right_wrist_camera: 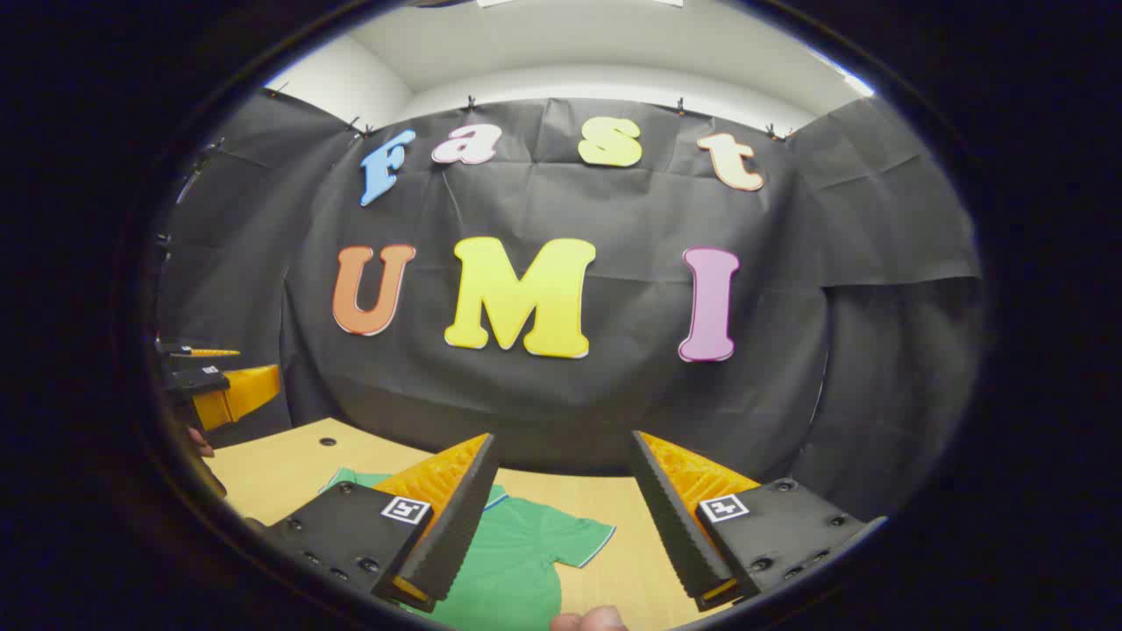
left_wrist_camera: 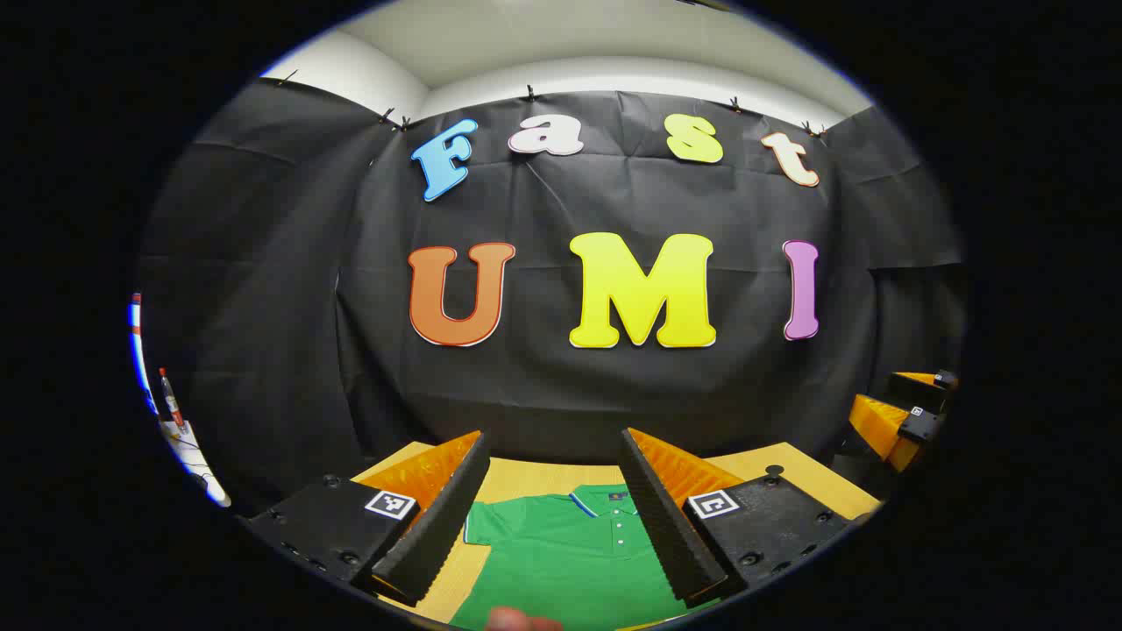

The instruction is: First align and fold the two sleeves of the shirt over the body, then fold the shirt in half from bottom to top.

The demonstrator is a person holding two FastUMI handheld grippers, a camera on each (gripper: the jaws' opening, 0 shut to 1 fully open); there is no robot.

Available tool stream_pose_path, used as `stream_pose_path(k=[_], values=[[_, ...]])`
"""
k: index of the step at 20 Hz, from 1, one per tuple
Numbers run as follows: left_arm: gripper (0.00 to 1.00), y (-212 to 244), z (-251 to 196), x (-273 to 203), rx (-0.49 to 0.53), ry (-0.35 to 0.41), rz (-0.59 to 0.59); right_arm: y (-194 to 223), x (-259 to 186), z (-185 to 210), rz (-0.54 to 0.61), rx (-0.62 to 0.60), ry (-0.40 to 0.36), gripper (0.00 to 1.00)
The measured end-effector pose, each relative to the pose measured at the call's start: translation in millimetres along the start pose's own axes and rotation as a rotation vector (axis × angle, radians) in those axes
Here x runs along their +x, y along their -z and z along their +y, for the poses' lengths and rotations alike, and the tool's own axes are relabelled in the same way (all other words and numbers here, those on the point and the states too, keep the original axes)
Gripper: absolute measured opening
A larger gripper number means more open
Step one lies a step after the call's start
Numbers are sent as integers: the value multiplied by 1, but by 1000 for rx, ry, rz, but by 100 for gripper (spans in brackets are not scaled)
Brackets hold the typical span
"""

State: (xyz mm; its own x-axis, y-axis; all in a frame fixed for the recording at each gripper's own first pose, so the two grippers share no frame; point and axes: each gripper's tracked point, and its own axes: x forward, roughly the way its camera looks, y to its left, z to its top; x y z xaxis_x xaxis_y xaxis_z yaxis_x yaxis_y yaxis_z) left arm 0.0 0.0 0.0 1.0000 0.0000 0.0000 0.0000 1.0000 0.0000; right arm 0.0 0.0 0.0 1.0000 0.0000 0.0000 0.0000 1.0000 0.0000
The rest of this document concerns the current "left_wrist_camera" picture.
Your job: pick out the red-capped plastic bottle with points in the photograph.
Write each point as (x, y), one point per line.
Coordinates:
(168, 399)

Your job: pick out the green T-shirt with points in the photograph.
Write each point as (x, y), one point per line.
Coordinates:
(561, 561)

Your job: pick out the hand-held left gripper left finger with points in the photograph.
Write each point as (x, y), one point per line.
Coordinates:
(438, 526)

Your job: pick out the white side desk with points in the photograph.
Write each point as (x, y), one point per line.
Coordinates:
(191, 457)

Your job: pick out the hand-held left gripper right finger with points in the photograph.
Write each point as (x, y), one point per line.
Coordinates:
(666, 526)

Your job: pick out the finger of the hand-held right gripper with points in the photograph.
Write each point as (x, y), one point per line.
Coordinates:
(881, 425)
(920, 390)

